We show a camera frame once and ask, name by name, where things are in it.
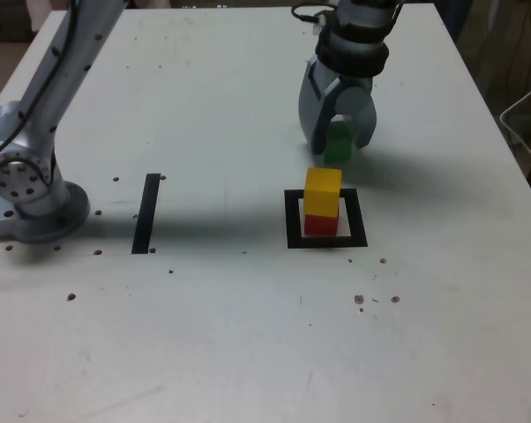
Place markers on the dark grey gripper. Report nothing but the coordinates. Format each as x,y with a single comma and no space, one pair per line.
356,83

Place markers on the green cube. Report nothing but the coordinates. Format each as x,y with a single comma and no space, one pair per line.
338,147

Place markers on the yellow cube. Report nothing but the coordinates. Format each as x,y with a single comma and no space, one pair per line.
322,194

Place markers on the red cube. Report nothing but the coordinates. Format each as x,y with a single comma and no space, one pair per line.
320,225

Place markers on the black tape square outline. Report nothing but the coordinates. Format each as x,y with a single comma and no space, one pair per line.
360,220

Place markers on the black tape strip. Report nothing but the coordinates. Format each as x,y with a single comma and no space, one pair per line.
145,216

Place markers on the dark background crate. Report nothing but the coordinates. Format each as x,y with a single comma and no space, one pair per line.
5,22

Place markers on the small white gripper camera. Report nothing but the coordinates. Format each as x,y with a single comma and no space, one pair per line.
320,24

